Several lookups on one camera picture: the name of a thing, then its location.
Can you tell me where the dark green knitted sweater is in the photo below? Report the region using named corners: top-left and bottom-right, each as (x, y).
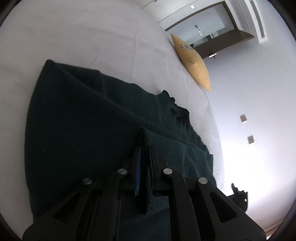
top-left (24, 59), bottom-right (218, 241)

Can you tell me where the black object on floor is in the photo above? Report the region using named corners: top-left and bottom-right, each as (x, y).
top-left (228, 183), bottom-right (248, 212)

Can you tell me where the yellow pillow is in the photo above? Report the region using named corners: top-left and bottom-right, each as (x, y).
top-left (171, 34), bottom-right (211, 91)

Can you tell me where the white bed sheet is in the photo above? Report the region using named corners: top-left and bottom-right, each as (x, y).
top-left (1, 1), bottom-right (223, 237)

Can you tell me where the white air vent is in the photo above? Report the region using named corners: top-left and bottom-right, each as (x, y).
top-left (244, 1), bottom-right (268, 44)

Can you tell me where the upper wall switch plate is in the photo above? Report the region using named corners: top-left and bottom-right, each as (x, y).
top-left (240, 114), bottom-right (247, 123)

